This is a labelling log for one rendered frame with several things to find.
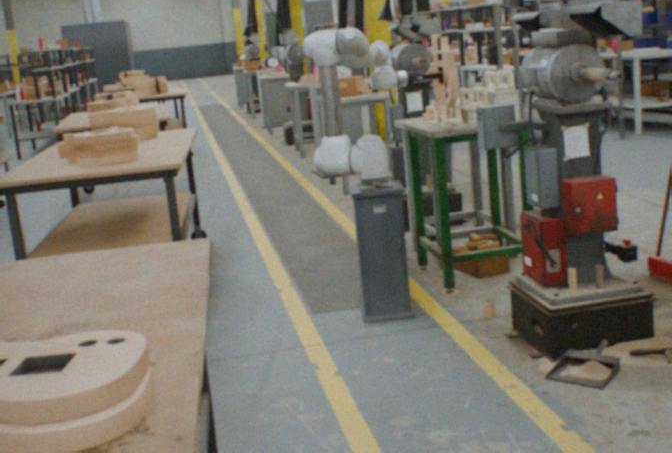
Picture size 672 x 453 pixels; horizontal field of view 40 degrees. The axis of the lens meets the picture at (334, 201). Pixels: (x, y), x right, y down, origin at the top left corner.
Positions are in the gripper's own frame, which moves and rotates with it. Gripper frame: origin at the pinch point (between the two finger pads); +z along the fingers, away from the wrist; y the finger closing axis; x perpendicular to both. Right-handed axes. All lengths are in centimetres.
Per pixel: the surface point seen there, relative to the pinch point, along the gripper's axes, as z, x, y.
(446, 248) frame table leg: -10, -96, 26
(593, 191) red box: 25, -48, 144
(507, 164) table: 48, -61, -30
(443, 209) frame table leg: -10, -73, 26
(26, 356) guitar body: -179, -26, 338
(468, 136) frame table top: 7.0, -33.8, 25.0
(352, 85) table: 8, -21, -334
